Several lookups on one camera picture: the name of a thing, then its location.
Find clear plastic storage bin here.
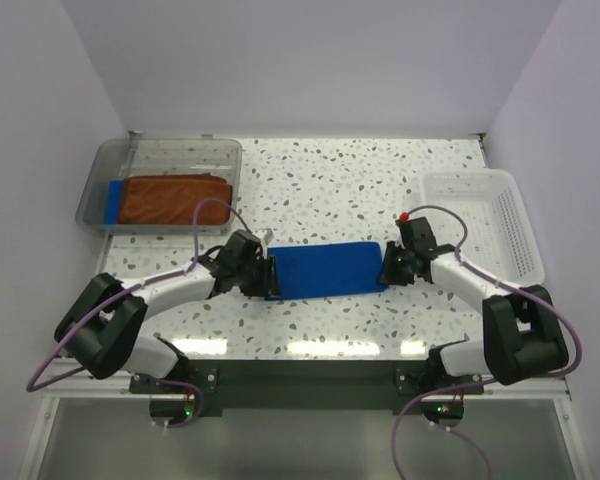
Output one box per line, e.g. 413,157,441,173
75,135,243,235

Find aluminium rail frame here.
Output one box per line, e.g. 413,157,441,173
17,319,589,480

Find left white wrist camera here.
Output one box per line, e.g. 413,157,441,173
253,228,274,246

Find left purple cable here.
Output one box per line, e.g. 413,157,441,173
25,197,254,431

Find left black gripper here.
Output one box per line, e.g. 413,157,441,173
235,252,281,296

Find blue towel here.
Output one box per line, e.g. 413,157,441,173
103,180,124,225
268,242,387,300

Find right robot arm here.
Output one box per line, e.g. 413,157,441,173
379,213,569,393

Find purple cable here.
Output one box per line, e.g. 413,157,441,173
25,197,254,431
389,203,583,480

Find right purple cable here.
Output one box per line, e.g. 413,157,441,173
389,203,583,480

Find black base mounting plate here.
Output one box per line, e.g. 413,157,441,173
129,359,483,418

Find white plastic laundry basket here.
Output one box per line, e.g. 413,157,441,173
420,168,545,286

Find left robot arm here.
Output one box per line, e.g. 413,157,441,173
54,229,280,393

